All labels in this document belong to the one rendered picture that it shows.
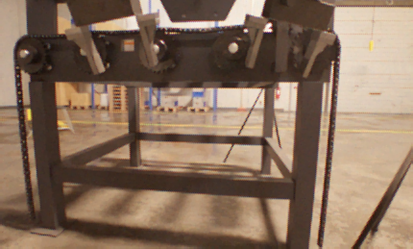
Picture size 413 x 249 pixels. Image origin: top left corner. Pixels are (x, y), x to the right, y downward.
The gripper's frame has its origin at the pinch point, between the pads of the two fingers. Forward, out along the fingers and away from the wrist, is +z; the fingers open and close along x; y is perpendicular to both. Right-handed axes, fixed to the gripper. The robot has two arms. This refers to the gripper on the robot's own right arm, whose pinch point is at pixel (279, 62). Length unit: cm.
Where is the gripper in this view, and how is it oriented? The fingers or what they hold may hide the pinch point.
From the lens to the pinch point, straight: 51.2
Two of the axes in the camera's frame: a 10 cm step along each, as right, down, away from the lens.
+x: 9.7, 1.0, 2.0
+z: -1.9, 8.6, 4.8
